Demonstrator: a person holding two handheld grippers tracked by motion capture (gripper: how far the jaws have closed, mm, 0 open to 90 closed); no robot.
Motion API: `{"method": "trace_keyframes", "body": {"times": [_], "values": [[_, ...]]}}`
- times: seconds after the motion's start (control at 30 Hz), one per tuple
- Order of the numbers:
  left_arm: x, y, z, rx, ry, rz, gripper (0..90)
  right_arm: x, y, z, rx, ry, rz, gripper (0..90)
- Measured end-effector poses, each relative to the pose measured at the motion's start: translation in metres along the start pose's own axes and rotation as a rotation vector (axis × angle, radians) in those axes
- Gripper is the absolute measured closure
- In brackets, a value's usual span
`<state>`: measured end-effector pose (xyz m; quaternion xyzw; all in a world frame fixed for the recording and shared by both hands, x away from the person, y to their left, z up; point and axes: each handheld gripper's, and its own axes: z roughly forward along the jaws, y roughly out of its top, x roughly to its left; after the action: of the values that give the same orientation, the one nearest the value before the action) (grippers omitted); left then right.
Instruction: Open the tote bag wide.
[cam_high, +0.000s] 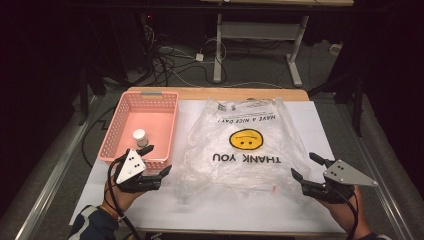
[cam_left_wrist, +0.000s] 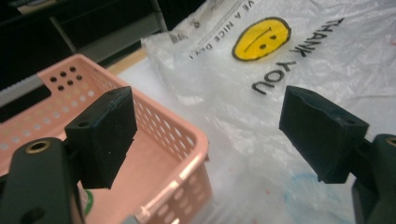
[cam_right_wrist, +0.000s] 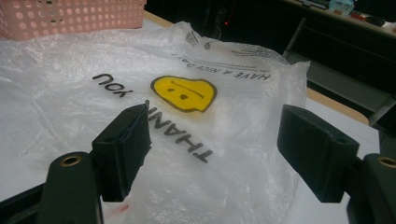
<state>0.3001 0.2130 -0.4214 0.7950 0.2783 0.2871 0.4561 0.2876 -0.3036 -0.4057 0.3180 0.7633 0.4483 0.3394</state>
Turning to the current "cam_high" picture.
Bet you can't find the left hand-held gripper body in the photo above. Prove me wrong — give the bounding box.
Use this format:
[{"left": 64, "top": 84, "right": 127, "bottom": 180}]
[{"left": 113, "top": 148, "right": 164, "bottom": 194}]

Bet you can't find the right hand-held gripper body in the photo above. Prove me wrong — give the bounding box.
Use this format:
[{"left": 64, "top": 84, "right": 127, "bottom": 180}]
[{"left": 300, "top": 158, "right": 379, "bottom": 205}]

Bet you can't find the small white-capped bottle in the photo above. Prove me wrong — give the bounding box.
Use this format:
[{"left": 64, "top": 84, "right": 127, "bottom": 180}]
[{"left": 132, "top": 128, "right": 150, "bottom": 149}]

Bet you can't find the pink plastic basket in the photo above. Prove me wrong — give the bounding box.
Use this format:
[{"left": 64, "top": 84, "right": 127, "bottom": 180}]
[{"left": 97, "top": 90, "right": 180, "bottom": 172}]

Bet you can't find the clear smiley plastic bag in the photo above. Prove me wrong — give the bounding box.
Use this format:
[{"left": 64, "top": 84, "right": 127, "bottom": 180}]
[{"left": 174, "top": 96, "right": 313, "bottom": 205}]

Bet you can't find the person's left hand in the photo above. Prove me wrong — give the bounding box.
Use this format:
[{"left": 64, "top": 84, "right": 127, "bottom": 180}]
[{"left": 103, "top": 173, "right": 148, "bottom": 213}]

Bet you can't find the person's right hand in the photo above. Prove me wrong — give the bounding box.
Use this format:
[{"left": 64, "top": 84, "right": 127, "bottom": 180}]
[{"left": 319, "top": 184, "right": 372, "bottom": 236}]

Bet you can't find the white table mat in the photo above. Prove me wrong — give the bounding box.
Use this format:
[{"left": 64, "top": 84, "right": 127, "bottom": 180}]
[{"left": 69, "top": 99, "right": 348, "bottom": 234}]

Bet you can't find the black metal stand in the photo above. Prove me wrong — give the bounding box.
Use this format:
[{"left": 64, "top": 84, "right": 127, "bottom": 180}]
[{"left": 308, "top": 64, "right": 365, "bottom": 138}]

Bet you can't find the white power strip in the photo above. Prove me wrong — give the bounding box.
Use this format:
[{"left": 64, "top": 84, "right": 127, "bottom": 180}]
[{"left": 328, "top": 43, "right": 344, "bottom": 56}]

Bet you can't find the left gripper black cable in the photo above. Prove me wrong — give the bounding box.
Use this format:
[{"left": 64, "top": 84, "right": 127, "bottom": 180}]
[{"left": 105, "top": 155, "right": 143, "bottom": 240}]

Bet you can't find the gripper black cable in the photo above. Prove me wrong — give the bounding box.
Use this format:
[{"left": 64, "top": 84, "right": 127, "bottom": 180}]
[
  {"left": 105, "top": 155, "right": 143, "bottom": 240},
  {"left": 328, "top": 184, "right": 360, "bottom": 240}
]

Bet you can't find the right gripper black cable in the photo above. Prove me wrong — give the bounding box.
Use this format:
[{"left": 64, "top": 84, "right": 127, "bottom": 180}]
[{"left": 328, "top": 184, "right": 360, "bottom": 240}]

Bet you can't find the metal floor rail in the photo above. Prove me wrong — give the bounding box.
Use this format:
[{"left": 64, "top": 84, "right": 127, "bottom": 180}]
[
  {"left": 334, "top": 102, "right": 416, "bottom": 240},
  {"left": 14, "top": 94, "right": 105, "bottom": 240}
]

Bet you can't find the black floor cable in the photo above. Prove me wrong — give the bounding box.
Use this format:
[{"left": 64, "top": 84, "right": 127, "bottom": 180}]
[{"left": 81, "top": 105, "right": 118, "bottom": 168}]

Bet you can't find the tangle of floor cables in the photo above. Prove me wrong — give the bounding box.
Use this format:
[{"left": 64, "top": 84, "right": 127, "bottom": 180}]
[{"left": 138, "top": 13, "right": 231, "bottom": 88}]

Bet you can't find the white metal desk frame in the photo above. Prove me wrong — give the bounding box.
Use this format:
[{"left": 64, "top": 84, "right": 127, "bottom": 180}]
[{"left": 199, "top": 0, "right": 355, "bottom": 88}]

